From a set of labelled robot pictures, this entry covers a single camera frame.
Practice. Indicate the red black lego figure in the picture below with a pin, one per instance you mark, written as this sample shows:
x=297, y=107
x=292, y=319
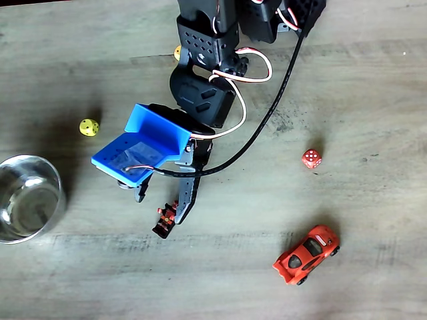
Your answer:
x=165, y=221

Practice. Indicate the yellow die black pips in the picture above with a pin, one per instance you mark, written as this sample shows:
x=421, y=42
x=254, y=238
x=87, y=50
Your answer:
x=177, y=53
x=88, y=128

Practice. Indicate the red die white pips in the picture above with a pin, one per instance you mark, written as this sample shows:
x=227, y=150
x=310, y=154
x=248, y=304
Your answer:
x=311, y=159

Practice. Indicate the red toy car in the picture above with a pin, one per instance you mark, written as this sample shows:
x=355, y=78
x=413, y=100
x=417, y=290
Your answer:
x=307, y=255

